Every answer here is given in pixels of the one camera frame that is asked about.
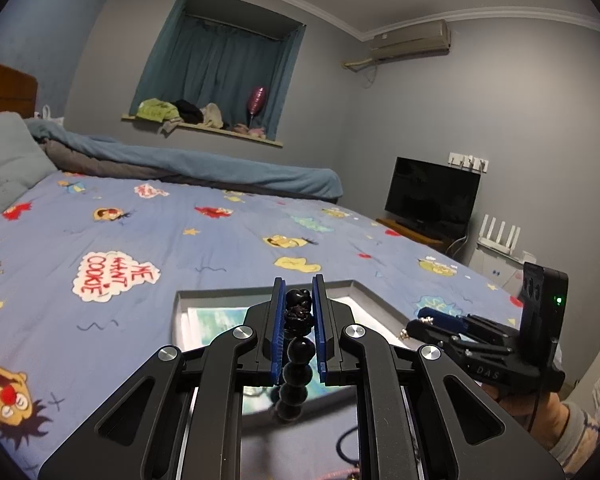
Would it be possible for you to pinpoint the grey blanket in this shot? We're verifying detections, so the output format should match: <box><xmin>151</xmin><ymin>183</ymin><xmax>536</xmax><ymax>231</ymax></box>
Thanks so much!
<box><xmin>42</xmin><ymin>139</ymin><xmax>336</xmax><ymax>203</ymax></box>

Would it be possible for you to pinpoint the wall air conditioner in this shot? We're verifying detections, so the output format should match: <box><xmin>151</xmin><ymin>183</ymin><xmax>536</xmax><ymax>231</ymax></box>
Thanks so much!
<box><xmin>369</xmin><ymin>19</ymin><xmax>452</xmax><ymax>63</ymax></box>

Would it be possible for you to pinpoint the white router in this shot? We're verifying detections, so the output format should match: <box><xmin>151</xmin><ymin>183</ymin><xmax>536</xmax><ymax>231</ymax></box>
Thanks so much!
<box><xmin>479</xmin><ymin>214</ymin><xmax>523</xmax><ymax>258</ymax></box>

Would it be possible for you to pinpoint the black cord necklace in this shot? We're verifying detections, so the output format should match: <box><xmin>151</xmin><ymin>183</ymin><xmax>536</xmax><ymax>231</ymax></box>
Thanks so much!
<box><xmin>336</xmin><ymin>427</ymin><xmax>363</xmax><ymax>463</ymax></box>

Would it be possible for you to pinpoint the air conditioner pipe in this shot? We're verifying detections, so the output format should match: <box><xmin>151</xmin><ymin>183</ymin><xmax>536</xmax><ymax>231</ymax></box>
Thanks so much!
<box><xmin>342</xmin><ymin>57</ymin><xmax>381</xmax><ymax>88</ymax></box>

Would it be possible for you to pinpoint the white box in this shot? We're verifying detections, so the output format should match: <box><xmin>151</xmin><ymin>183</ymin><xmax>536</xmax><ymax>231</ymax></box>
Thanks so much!
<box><xmin>469</xmin><ymin>242</ymin><xmax>528</xmax><ymax>291</ymax></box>

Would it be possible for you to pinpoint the wooden headboard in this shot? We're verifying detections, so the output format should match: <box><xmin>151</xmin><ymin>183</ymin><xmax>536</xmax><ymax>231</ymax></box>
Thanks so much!
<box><xmin>0</xmin><ymin>57</ymin><xmax>38</xmax><ymax>118</ymax></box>

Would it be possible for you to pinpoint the dark large bead bracelet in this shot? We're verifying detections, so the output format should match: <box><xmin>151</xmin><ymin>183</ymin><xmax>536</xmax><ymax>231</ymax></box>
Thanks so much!
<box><xmin>275</xmin><ymin>287</ymin><xmax>316</xmax><ymax>421</ymax></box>

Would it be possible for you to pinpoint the black television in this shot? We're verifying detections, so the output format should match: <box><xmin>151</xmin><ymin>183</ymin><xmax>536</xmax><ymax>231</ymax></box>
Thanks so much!
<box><xmin>384</xmin><ymin>156</ymin><xmax>482</xmax><ymax>236</ymax></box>

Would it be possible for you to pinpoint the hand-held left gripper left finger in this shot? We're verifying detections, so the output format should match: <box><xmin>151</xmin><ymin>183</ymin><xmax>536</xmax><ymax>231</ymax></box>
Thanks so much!
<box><xmin>37</xmin><ymin>276</ymin><xmax>287</xmax><ymax>480</ymax></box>

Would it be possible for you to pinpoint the grey cardboard box tray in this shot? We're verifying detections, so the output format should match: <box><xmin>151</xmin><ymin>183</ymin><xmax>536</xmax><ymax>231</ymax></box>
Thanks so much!
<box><xmin>172</xmin><ymin>280</ymin><xmax>421</xmax><ymax>417</ymax></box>

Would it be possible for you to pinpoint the person's right hand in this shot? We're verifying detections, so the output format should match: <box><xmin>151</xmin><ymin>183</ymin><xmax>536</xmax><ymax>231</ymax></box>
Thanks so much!
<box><xmin>480</xmin><ymin>382</ymin><xmax>561</xmax><ymax>441</ymax></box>

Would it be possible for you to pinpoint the blue duvet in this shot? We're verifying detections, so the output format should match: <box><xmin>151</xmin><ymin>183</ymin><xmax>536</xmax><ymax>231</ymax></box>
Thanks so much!
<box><xmin>22</xmin><ymin>117</ymin><xmax>343</xmax><ymax>206</ymax></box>

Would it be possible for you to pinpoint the green cloth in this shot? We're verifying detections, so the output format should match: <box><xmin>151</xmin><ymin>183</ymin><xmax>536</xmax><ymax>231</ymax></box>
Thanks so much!
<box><xmin>136</xmin><ymin>98</ymin><xmax>183</xmax><ymax>123</ymax></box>

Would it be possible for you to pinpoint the black cloth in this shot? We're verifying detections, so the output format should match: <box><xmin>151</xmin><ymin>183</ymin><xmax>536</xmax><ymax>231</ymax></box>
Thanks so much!
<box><xmin>172</xmin><ymin>99</ymin><xmax>206</xmax><ymax>123</ymax></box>

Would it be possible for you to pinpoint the pink balloon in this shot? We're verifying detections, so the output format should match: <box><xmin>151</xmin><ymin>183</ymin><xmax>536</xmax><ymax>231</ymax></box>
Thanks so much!
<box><xmin>247</xmin><ymin>86</ymin><xmax>270</xmax><ymax>128</ymax></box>

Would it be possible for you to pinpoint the white wall power strip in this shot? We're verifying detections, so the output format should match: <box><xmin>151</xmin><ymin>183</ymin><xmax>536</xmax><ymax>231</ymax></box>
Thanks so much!
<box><xmin>448</xmin><ymin>151</ymin><xmax>491</xmax><ymax>173</ymax></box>

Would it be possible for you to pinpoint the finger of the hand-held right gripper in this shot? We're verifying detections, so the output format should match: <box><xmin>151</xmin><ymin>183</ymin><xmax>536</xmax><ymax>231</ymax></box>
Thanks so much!
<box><xmin>405</xmin><ymin>321</ymin><xmax>481</xmax><ymax>361</ymax></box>
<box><xmin>416</xmin><ymin>306</ymin><xmax>523</xmax><ymax>343</ymax></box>

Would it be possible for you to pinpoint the wooden television stand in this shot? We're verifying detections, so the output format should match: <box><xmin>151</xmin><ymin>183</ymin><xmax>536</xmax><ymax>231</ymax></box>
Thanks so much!
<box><xmin>376</xmin><ymin>217</ymin><xmax>453</xmax><ymax>251</ymax></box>

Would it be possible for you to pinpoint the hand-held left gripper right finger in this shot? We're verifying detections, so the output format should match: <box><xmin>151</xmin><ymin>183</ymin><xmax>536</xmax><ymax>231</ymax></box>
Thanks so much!
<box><xmin>311</xmin><ymin>274</ymin><xmax>566</xmax><ymax>480</ymax></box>

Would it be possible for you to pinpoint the window sill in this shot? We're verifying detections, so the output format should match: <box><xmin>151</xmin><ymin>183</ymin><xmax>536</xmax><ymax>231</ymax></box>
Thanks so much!
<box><xmin>121</xmin><ymin>114</ymin><xmax>284</xmax><ymax>149</ymax></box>

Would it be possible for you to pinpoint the teal curtain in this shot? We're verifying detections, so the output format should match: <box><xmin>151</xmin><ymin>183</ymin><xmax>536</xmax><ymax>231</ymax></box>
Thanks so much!
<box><xmin>130</xmin><ymin>0</ymin><xmax>306</xmax><ymax>141</ymax></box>

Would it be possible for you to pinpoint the grey-blue pillow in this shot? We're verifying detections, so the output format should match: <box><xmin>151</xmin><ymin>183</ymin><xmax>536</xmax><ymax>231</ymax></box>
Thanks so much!
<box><xmin>0</xmin><ymin>112</ymin><xmax>58</xmax><ymax>218</ymax></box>

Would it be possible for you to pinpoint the cartoon printed blue bedsheet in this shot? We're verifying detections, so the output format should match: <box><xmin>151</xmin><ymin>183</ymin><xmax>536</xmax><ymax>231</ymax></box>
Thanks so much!
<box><xmin>0</xmin><ymin>170</ymin><xmax>531</xmax><ymax>480</ymax></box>

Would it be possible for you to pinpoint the gold bead bracelet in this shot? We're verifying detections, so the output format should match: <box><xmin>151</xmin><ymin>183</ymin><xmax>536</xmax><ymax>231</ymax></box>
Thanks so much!
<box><xmin>399</xmin><ymin>316</ymin><xmax>436</xmax><ymax>343</ymax></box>

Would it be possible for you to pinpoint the beige cloth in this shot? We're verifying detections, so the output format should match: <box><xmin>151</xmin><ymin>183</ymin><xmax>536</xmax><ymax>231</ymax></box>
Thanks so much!
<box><xmin>200</xmin><ymin>103</ymin><xmax>224</xmax><ymax>129</ymax></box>

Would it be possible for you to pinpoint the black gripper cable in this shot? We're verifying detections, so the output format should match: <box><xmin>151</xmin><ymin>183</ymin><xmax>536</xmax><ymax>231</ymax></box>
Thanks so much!
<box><xmin>527</xmin><ymin>337</ymin><xmax>557</xmax><ymax>433</ymax></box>

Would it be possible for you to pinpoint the pink string bracelet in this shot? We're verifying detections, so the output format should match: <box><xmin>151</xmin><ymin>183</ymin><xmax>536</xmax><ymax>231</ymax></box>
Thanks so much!
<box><xmin>300</xmin><ymin>464</ymin><xmax>359</xmax><ymax>480</ymax></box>

